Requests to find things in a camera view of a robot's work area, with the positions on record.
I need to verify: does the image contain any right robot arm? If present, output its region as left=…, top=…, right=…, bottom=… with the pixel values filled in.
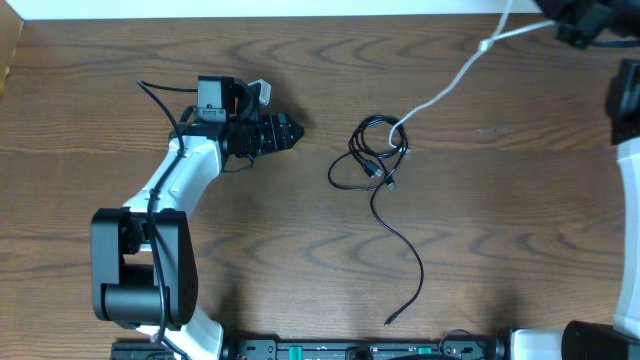
left=504, top=0, right=639, bottom=360

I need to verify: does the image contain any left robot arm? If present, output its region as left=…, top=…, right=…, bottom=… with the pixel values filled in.
left=90, top=75, right=304, bottom=359

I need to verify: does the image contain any black usb cable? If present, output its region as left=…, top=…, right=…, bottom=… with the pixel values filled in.
left=327, top=114, right=425, bottom=327

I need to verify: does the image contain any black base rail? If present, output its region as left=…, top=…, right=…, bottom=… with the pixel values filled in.
left=109, top=337, right=614, bottom=360

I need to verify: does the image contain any white usb cable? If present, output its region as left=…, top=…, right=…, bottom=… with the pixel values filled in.
left=388, top=0, right=557, bottom=154

